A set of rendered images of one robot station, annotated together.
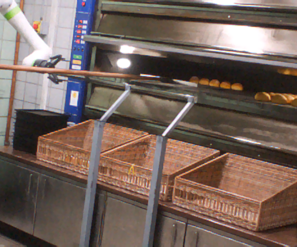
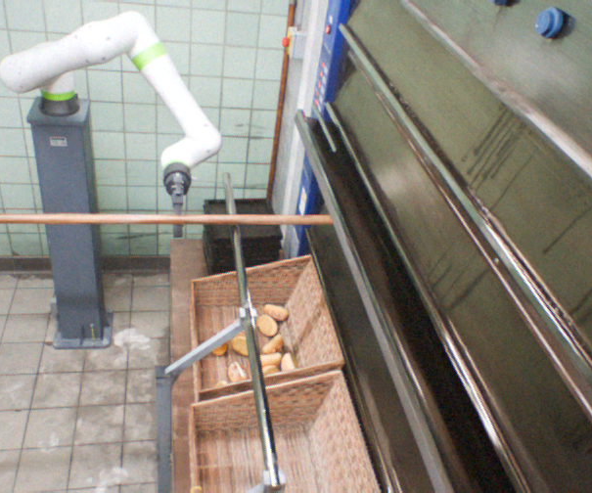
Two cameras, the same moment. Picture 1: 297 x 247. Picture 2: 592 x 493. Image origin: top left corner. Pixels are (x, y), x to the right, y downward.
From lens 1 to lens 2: 3.18 m
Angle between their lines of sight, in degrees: 43
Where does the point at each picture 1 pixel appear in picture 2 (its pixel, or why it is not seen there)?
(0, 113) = (257, 158)
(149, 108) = (355, 317)
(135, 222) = not seen: outside the picture
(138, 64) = not seen: hidden behind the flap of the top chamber
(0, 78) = (257, 108)
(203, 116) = (402, 432)
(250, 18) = (538, 324)
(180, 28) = (419, 198)
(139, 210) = not seen: outside the picture
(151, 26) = (387, 148)
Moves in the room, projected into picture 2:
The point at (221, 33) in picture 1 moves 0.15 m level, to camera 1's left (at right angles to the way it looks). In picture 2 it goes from (471, 291) to (406, 254)
